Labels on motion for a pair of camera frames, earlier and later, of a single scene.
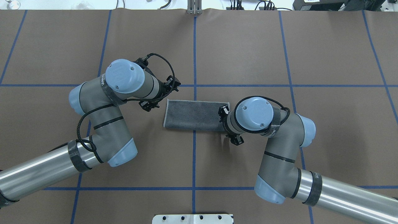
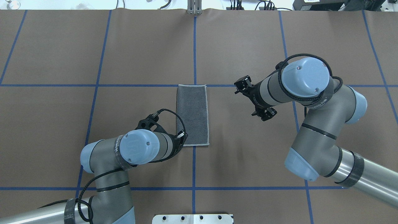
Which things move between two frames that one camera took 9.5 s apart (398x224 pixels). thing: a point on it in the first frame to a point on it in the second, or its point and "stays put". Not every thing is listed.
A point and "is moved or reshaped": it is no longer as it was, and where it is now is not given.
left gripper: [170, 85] to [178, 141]
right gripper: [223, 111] to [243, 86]
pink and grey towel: [194, 114] is moved or reshaped
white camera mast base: [193, 219] stays put
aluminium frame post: [194, 7] stays put
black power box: [319, 5] stays put
